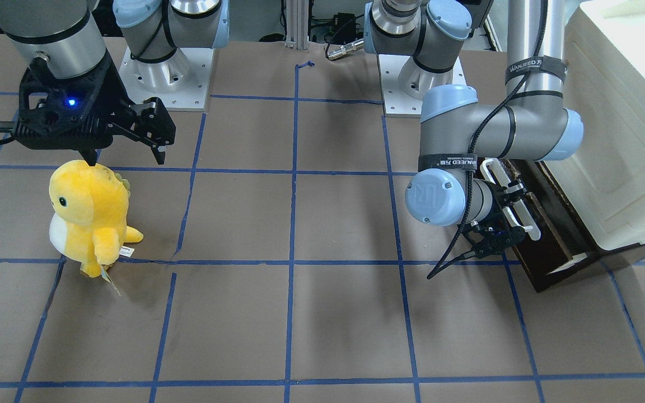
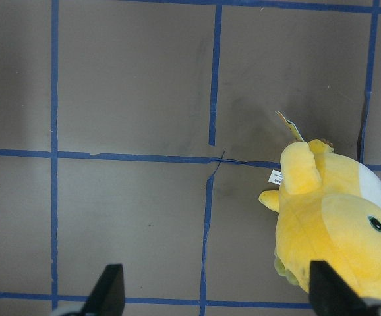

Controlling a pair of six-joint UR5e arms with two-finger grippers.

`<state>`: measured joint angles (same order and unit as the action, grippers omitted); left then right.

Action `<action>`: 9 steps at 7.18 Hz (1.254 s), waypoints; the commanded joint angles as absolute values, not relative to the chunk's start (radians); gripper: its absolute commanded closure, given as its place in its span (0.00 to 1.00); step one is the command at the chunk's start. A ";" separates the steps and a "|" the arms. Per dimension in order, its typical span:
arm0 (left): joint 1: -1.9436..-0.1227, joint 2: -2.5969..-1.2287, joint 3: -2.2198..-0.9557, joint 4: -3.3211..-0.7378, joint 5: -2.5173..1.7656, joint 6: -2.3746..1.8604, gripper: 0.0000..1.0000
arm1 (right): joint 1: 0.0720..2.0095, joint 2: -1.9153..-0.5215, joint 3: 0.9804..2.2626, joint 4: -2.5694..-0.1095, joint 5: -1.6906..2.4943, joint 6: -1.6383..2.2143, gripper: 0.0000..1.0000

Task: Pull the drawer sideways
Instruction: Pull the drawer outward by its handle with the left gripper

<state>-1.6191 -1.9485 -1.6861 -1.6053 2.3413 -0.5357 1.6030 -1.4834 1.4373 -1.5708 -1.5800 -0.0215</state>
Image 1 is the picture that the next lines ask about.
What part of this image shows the aluminium frame post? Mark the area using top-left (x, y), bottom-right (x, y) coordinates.
top-left (284, 0), bottom-right (310, 53)

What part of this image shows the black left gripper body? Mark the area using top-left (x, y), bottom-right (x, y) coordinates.
top-left (462, 185), bottom-right (526, 260)

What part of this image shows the yellow plush duck toy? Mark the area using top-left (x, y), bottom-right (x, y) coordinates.
top-left (48, 159), bottom-right (144, 280)

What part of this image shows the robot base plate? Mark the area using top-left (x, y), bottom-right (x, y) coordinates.
top-left (378, 54), bottom-right (466, 118)
top-left (119, 48), bottom-right (216, 112)

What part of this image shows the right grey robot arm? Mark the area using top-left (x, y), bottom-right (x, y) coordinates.
top-left (0, 1), bottom-right (230, 166)

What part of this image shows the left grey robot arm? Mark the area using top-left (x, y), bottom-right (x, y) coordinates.
top-left (364, 1), bottom-right (583, 252)

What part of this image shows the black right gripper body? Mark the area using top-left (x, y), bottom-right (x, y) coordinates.
top-left (12, 54), bottom-right (136, 151)

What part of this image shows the white plastic storage box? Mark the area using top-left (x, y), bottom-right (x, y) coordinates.
top-left (546, 1), bottom-right (645, 250)

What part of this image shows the white drawer handle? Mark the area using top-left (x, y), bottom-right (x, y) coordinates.
top-left (481, 158), bottom-right (541, 241)

